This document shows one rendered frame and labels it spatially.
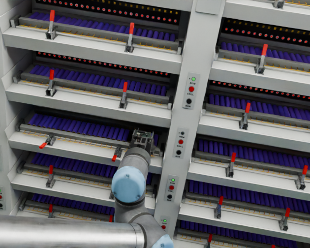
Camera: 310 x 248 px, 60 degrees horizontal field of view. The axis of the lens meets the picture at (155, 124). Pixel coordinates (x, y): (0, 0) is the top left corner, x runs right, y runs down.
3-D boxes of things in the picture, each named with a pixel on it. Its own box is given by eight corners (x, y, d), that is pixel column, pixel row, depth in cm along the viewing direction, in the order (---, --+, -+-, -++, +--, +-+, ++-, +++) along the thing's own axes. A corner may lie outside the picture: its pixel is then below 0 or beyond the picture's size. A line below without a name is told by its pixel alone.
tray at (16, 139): (161, 174, 105) (164, 158, 99) (10, 147, 107) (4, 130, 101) (167, 138, 120) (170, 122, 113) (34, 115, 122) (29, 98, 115)
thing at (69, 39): (179, 75, 91) (187, 35, 81) (5, 46, 93) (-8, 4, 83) (183, 47, 106) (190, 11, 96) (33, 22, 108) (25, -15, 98)
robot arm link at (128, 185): (109, 203, 75) (109, 172, 71) (119, 178, 87) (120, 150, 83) (142, 207, 74) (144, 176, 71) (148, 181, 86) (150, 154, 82)
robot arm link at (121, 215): (124, 246, 77) (125, 212, 72) (109, 221, 86) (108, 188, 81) (152, 235, 82) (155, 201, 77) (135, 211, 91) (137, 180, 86)
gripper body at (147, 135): (155, 132, 97) (150, 147, 86) (151, 152, 101) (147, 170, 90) (134, 128, 98) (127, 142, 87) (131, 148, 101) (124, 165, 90)
